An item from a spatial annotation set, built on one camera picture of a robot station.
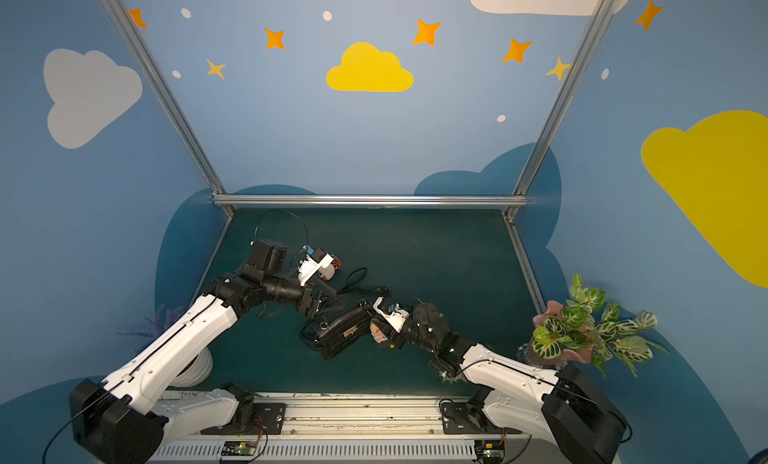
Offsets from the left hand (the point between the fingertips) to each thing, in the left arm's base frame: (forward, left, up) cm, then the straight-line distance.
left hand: (338, 294), depth 72 cm
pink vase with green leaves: (-8, -57, 0) cm, 57 cm away
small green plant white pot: (-14, -28, -19) cm, 37 cm away
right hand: (+1, -11, -10) cm, 15 cm away
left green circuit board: (-30, +23, -24) cm, 45 cm away
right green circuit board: (-29, -38, -24) cm, 54 cm away
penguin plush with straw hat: (-4, -9, -13) cm, 17 cm away
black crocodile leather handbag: (-5, +1, -13) cm, 14 cm away
